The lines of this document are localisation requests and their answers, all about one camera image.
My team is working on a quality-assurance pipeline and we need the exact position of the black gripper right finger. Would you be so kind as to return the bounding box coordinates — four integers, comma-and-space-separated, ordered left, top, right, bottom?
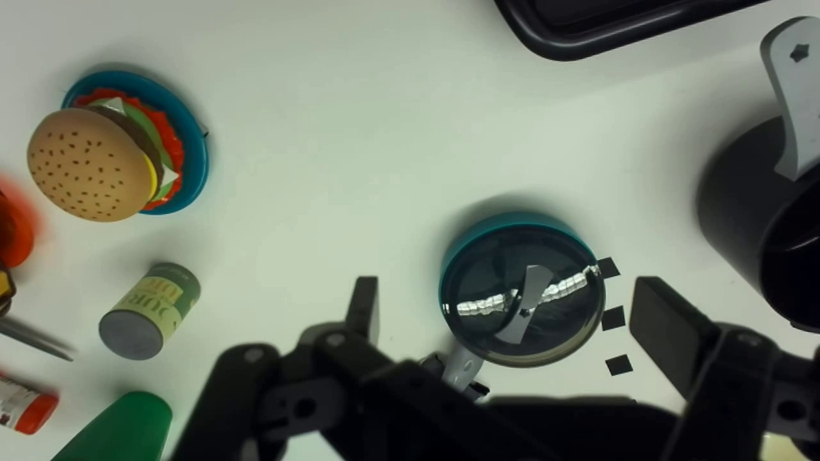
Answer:
629, 277, 719, 399

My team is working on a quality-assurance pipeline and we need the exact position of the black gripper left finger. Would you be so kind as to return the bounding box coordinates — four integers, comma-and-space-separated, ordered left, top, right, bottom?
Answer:
344, 277, 379, 344

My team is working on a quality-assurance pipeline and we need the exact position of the small green toy can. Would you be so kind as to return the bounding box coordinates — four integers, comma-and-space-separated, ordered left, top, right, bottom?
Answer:
98, 261, 201, 361

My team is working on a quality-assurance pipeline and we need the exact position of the green plastic cup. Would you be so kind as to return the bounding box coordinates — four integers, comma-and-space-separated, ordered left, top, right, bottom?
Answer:
50, 393, 171, 461

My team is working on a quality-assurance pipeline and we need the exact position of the toy hamburger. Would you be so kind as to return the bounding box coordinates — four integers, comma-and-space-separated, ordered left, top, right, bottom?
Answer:
24, 89, 185, 222

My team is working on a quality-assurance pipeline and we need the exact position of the black grill tray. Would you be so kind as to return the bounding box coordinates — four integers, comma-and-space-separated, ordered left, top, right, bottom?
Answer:
495, 0, 764, 61

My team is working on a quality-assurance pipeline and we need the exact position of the teal plate under burger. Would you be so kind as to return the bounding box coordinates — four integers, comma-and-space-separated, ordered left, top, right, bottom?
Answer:
62, 70, 209, 215

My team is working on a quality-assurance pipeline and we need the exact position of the red and white tube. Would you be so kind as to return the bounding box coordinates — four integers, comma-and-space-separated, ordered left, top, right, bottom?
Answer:
0, 376, 59, 435

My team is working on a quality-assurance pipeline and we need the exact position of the black pot with grey handle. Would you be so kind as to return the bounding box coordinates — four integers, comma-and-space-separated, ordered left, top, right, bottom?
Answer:
696, 16, 820, 333

